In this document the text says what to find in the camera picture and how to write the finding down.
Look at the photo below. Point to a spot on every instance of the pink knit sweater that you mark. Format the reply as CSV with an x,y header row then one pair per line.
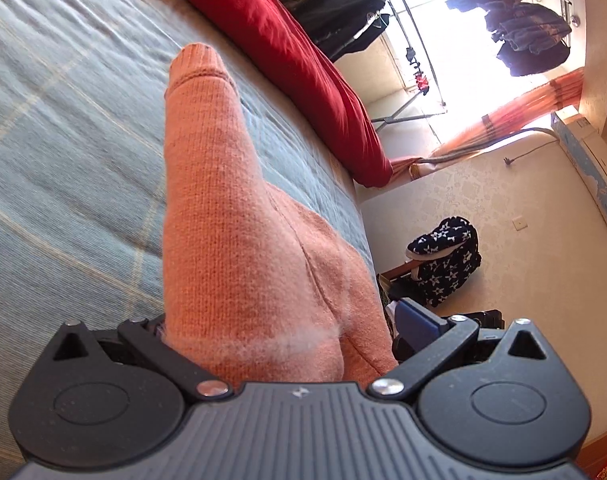
x,y
233,235

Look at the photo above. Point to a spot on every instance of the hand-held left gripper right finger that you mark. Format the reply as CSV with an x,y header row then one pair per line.
x,y
423,321

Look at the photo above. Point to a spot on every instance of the small red cloth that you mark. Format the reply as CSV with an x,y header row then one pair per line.
x,y
421,82

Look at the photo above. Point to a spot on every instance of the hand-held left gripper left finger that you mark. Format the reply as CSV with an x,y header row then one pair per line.
x,y
173,360

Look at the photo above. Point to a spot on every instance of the wall socket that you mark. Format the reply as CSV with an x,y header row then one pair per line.
x,y
521,222

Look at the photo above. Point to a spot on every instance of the red duvet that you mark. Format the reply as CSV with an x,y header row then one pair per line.
x,y
283,45

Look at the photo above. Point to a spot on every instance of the black jackets on rack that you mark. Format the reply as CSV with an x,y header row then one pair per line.
x,y
343,15

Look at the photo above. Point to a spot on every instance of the metal clothes rack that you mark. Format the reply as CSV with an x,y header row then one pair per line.
x,y
408,116

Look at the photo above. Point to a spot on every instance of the black star-patterned backpack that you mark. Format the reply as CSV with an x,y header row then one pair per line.
x,y
448,260

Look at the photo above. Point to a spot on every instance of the blue-grey plaid blanket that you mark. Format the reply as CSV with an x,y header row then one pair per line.
x,y
73,160

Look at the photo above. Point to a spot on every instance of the row of dark hanging clothes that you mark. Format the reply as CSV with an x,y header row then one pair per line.
x,y
528,30

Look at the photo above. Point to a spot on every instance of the white air conditioner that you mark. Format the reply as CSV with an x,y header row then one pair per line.
x,y
588,160

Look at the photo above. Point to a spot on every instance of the orange curtain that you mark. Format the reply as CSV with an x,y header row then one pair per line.
x,y
523,105

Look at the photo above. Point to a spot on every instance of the red patterned paper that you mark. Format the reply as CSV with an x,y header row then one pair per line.
x,y
603,462

